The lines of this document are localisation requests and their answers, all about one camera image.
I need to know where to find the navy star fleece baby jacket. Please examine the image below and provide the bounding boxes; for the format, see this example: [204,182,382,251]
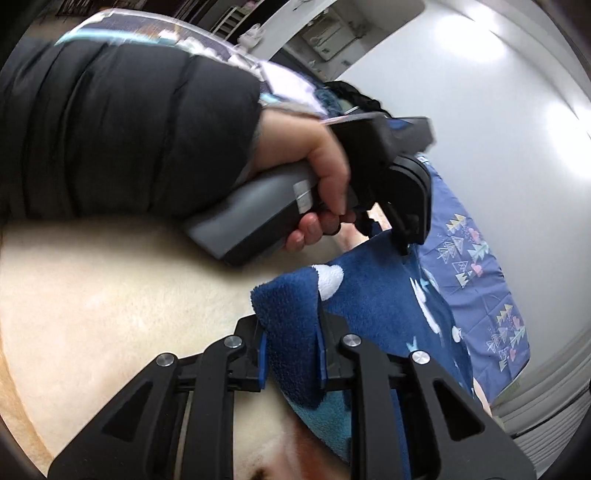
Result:
[250,232,474,461]

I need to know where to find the black jacket sleeve forearm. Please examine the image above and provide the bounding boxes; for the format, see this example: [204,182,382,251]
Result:
[1,38,262,223]

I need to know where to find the person's left hand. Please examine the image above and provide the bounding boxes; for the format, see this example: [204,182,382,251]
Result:
[249,109,355,252]

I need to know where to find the dark teal knit blanket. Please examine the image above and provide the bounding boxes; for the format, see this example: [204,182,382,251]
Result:
[314,86,344,118]

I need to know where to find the black garment on headboard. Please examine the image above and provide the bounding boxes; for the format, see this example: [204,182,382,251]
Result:
[325,81,390,116]

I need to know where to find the grey pleated curtain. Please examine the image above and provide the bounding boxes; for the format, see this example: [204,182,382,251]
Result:
[492,359,590,474]

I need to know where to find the blue tree-print sheet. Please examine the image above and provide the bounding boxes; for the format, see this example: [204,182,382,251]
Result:
[419,154,531,403]

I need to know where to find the lavender folded cloth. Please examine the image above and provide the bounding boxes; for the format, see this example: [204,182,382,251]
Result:
[259,60,328,117]

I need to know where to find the peach bear fleece blanket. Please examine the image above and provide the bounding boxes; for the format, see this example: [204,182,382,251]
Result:
[1,217,363,471]

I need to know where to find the white cat figurine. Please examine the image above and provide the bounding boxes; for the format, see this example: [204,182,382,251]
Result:
[238,24,264,52]

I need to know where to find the white ladder shelf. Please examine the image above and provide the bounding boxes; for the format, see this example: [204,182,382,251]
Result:
[211,6,252,44]

